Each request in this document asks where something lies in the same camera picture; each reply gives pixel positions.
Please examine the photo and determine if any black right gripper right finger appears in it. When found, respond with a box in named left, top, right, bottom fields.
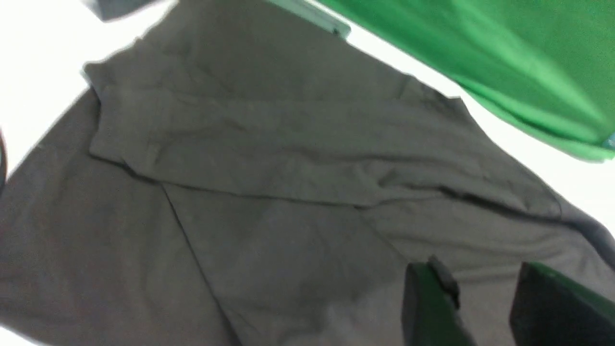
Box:
left=509, top=262, right=615, bottom=346

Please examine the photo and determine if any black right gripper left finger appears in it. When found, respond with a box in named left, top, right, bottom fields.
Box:
left=402, top=256, right=476, bottom=346

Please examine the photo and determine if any dark gray long-sleeve top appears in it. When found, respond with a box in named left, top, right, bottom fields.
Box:
left=1, top=0, right=614, bottom=346

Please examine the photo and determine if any green backdrop cloth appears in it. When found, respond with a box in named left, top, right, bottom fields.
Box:
left=322, top=0, right=615, bottom=161

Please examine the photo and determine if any dark teal crumpled garment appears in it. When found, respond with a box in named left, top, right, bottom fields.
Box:
left=80, top=0, right=158, bottom=22

